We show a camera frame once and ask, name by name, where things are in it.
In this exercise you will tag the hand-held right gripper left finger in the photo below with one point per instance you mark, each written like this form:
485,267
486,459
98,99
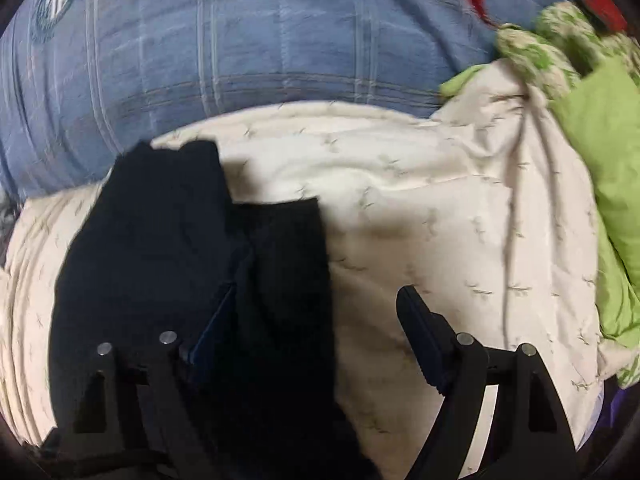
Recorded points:
215,321

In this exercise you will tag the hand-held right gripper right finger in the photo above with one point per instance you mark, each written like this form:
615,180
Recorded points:
421,341

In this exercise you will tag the dark navy garment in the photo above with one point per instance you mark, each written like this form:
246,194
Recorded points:
150,240

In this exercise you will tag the white floral quilt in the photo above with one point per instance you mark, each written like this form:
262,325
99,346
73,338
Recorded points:
425,210

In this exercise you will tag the green patterned cloth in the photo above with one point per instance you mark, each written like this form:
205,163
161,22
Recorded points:
612,170

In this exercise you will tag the green floral cloth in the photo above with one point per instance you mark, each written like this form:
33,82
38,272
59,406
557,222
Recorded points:
545,45

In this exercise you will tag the red cloth piece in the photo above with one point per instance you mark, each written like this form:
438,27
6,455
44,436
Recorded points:
602,7

